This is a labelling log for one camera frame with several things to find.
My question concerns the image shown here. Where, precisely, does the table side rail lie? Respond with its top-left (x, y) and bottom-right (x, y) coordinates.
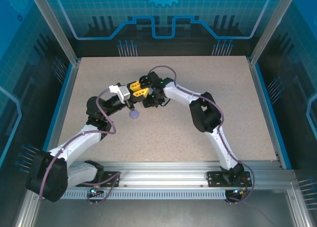
top-left (247, 58), bottom-right (293, 170)
top-left (37, 60), bottom-right (81, 170)

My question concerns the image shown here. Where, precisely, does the aluminium mounting rail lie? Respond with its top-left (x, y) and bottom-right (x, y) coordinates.
top-left (65, 162), bottom-right (298, 188)

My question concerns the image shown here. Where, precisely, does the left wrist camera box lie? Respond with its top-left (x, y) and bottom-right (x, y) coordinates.
top-left (108, 83), bottom-right (132, 103)

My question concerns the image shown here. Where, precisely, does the right table side rail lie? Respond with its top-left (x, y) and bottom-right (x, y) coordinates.
top-left (247, 58), bottom-right (293, 170)

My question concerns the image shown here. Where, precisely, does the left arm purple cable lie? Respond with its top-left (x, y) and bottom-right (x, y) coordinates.
top-left (38, 87), bottom-right (121, 206)

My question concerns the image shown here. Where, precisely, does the aluminium frame post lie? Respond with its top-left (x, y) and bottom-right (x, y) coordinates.
top-left (250, 0), bottom-right (298, 66)
top-left (27, 0), bottom-right (81, 66)

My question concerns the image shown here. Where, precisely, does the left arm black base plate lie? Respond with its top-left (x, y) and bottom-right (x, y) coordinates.
top-left (102, 171), bottom-right (121, 187)

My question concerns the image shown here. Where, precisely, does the slotted grey cable duct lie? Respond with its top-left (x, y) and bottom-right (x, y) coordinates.
top-left (60, 190), bottom-right (227, 200)

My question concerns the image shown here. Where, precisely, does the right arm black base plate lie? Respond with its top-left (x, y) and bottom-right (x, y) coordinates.
top-left (207, 171), bottom-right (253, 187)

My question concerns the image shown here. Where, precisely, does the left table side rail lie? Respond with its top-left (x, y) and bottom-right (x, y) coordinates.
top-left (37, 60), bottom-right (81, 170)

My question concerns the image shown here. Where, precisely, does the right aluminium frame post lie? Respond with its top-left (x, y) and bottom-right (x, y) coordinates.
top-left (250, 0), bottom-right (298, 66)

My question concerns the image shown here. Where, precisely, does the left aluminium frame post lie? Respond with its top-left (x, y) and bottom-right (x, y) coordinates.
top-left (27, 0), bottom-right (81, 66)

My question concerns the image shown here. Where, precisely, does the left connector board with leds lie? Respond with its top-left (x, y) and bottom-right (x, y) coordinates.
top-left (90, 185), bottom-right (104, 197)

